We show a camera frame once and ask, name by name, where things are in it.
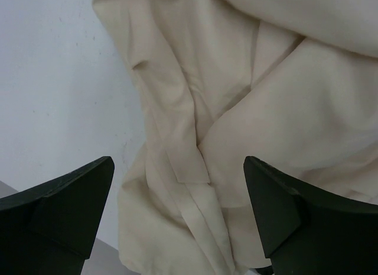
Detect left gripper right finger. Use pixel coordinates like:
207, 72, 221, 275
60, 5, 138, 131
243, 157, 377, 274

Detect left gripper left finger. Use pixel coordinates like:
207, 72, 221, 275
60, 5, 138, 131
1, 156, 115, 275

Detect beige trousers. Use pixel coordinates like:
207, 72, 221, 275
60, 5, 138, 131
93, 0, 377, 274

